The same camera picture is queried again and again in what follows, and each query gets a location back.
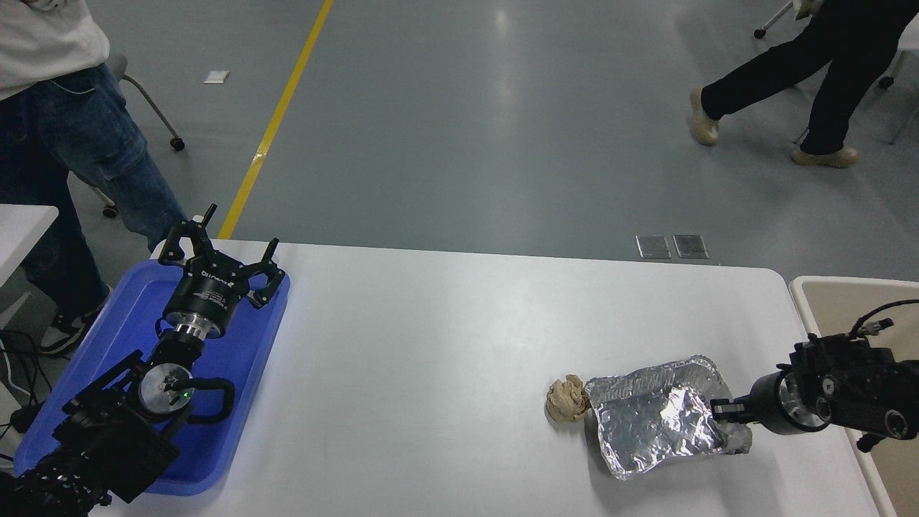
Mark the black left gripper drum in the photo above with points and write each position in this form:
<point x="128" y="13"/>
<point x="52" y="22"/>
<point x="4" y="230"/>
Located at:
<point x="204" y="298"/>

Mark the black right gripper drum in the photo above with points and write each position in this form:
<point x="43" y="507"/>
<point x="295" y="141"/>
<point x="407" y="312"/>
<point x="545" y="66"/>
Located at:
<point x="767" y="403"/>

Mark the silver foil plate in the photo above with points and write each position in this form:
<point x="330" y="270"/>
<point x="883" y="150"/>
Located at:
<point x="653" y="424"/>

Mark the metal floor plate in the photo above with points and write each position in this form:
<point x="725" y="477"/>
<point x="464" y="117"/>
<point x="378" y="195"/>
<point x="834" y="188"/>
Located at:
<point x="653" y="246"/>
<point x="691" y="246"/>

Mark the blue plastic tray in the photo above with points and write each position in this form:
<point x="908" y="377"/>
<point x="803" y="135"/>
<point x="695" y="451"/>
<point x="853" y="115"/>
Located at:
<point x="244" y="352"/>

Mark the large pale bin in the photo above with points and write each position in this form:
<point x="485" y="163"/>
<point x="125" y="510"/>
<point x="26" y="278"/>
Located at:
<point x="833" y="309"/>

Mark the grey wheeled chair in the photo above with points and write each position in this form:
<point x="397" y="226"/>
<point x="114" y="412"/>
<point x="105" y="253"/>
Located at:
<point x="154" y="108"/>

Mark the crumpled tan paper ball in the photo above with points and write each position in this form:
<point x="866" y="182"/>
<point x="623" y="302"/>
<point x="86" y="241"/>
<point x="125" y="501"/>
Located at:
<point x="567" y="400"/>

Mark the white side table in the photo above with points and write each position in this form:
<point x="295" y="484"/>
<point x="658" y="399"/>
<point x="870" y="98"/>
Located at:
<point x="21" y="230"/>

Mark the white wheeled chair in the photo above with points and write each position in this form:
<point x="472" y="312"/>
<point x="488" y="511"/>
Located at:
<point x="772" y="20"/>
<point x="903" y="68"/>

